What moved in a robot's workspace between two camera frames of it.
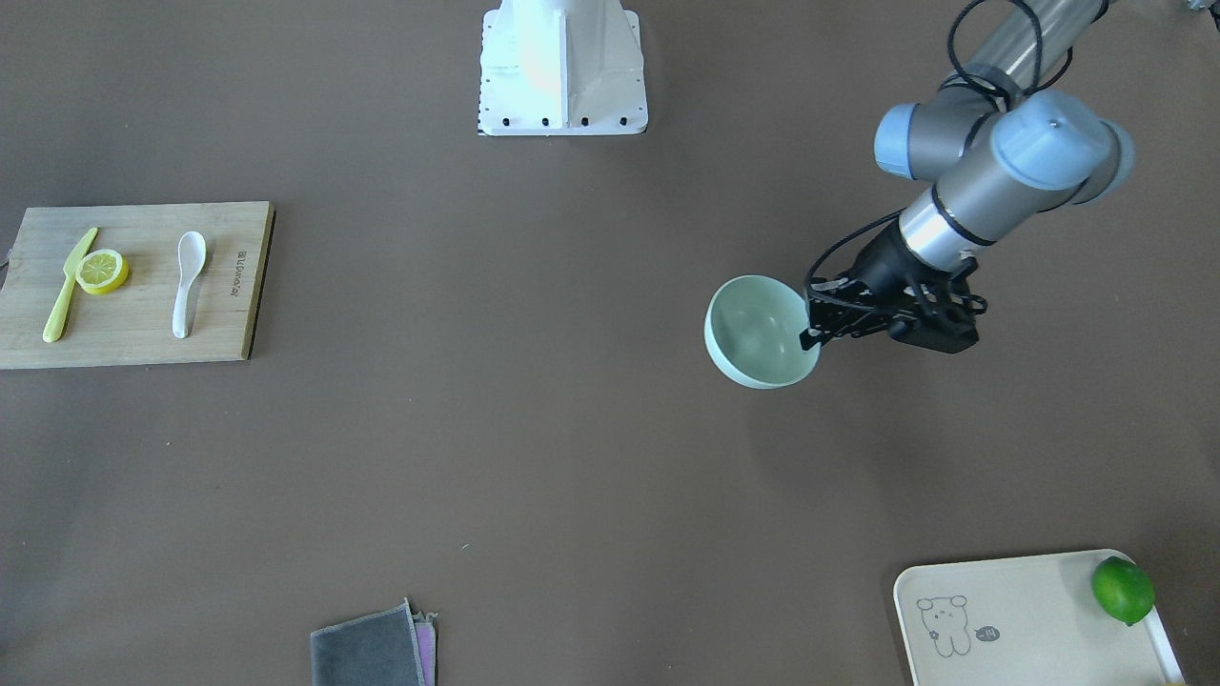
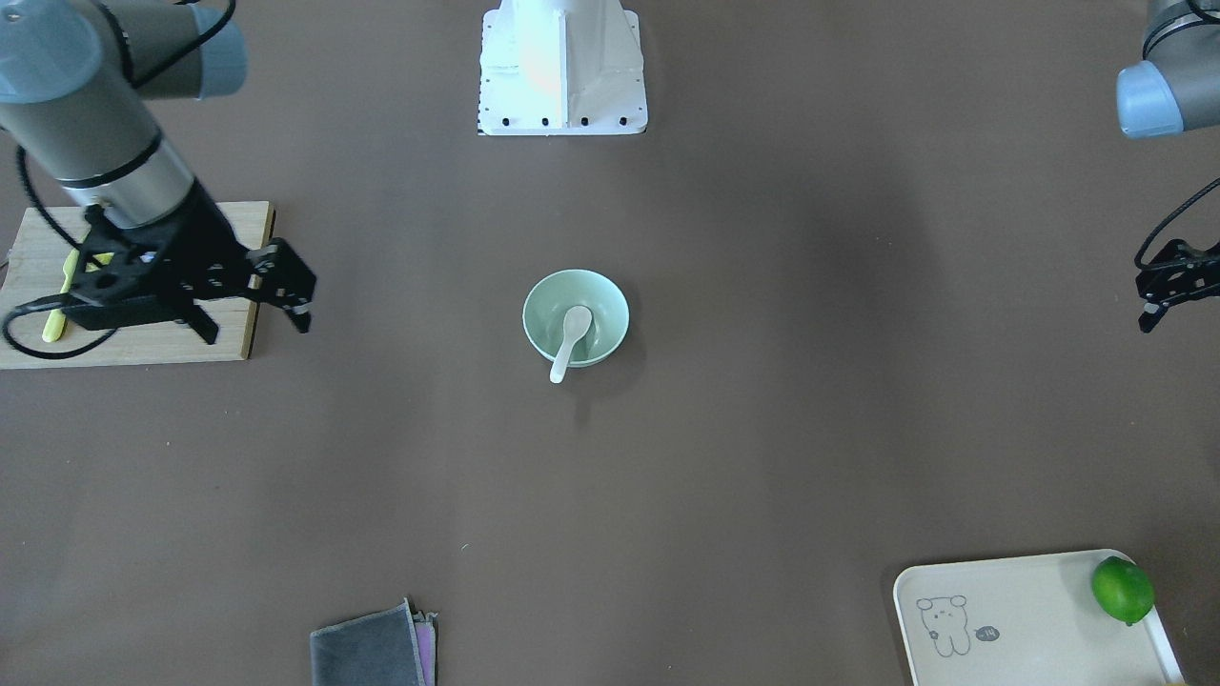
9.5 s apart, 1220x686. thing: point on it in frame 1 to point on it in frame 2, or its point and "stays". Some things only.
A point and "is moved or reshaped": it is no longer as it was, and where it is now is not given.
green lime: x=1124 y=589 stays
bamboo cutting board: x=133 y=325 stays
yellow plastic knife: x=71 y=268 stays
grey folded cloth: x=393 y=647 stays
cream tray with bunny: x=1026 y=619 stays
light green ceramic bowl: x=752 y=332 to x=549 y=300
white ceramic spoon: x=191 y=252 is moved or reshaped
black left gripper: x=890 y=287 to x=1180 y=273
